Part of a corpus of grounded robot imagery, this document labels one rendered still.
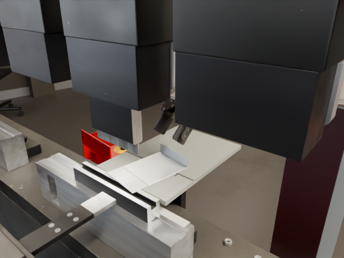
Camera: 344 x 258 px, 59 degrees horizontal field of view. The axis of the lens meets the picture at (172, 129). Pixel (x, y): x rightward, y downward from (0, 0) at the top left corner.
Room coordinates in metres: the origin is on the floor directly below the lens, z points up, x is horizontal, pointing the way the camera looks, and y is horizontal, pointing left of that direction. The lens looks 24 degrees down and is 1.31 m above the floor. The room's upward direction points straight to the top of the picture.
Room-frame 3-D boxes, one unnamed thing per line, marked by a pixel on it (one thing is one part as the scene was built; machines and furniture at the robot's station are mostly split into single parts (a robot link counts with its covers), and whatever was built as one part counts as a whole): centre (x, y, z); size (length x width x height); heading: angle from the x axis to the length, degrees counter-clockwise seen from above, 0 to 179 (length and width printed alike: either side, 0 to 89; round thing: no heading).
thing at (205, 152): (0.56, 0.00, 1.00); 0.26 x 0.18 x 0.01; 141
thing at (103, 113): (0.45, 0.09, 1.13); 0.10 x 0.02 x 0.10; 51
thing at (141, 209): (0.46, 0.11, 0.98); 0.20 x 0.03 x 0.03; 51
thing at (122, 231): (0.48, 0.13, 0.92); 0.39 x 0.06 x 0.10; 51
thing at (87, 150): (1.04, 0.22, 0.75); 0.20 x 0.16 x 0.18; 43
